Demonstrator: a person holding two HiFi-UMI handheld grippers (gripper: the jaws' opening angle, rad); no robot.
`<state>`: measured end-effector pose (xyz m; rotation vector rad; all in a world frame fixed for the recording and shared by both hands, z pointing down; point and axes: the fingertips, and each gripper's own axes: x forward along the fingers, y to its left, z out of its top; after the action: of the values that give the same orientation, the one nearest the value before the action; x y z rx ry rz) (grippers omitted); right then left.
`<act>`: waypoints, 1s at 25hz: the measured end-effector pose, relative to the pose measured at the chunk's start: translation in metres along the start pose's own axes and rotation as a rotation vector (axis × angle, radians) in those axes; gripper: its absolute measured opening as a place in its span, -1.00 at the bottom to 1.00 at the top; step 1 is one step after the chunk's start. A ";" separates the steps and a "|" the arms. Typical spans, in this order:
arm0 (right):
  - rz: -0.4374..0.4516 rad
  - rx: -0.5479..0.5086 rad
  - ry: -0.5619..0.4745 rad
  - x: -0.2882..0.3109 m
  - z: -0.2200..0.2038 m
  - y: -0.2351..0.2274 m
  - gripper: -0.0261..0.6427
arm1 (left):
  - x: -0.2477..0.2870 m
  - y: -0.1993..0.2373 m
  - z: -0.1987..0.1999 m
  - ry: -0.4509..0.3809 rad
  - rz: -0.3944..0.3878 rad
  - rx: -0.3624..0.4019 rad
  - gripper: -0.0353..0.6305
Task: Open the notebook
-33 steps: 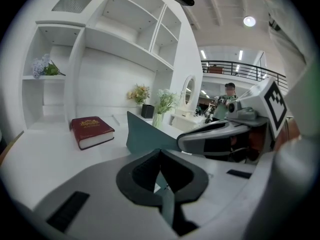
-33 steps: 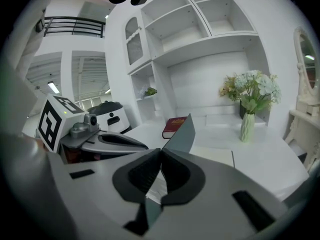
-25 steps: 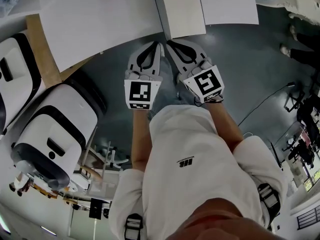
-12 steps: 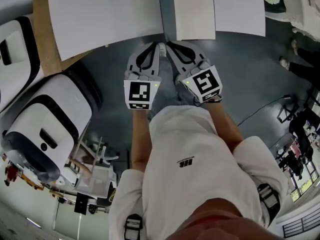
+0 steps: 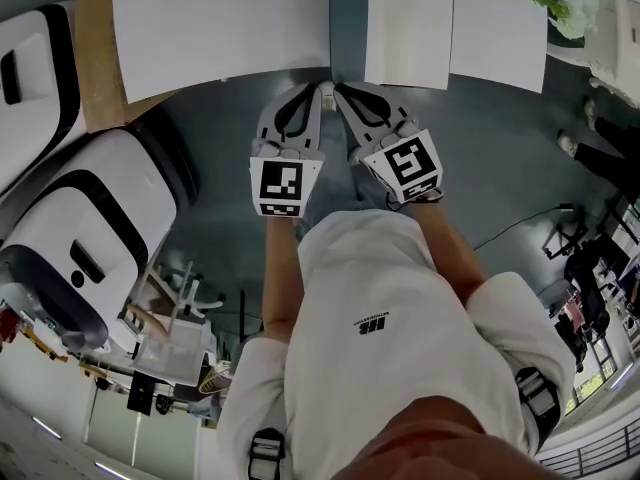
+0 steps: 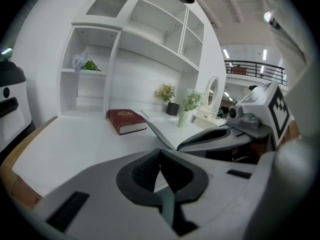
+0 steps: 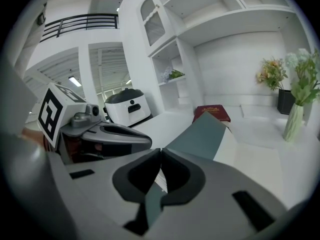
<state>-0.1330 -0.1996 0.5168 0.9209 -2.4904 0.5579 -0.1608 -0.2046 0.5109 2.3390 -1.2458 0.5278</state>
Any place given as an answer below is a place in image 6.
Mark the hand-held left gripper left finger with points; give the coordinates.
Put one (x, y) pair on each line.
(100, 184)

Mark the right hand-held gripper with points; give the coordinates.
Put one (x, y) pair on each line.
(260, 101)

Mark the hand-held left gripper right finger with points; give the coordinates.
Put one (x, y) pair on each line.
(225, 204)

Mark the person's right forearm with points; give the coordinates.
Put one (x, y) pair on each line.
(293, 131)

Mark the white dressing table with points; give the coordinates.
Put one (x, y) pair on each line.
(200, 120)

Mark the white flowers in glass vase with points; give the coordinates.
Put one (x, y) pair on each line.
(192, 100)

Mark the white desk with drawers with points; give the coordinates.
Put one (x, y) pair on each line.
(75, 144)

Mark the orange flowers in black pot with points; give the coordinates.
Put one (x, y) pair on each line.
(172, 109)

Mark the red hardcover book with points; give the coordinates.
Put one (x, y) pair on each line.
(125, 119)

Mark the black metal railing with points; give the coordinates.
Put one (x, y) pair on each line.
(250, 62)

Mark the ceiling light strip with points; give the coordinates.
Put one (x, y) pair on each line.
(264, 54)
(225, 54)
(7, 51)

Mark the white shelf unit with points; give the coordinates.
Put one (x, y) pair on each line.
(150, 59)

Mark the white and black robot machine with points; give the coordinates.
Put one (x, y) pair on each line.
(12, 124)

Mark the person's white shirt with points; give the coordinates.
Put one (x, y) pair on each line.
(295, 46)

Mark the blue flower bunch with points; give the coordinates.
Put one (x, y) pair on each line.
(80, 60)

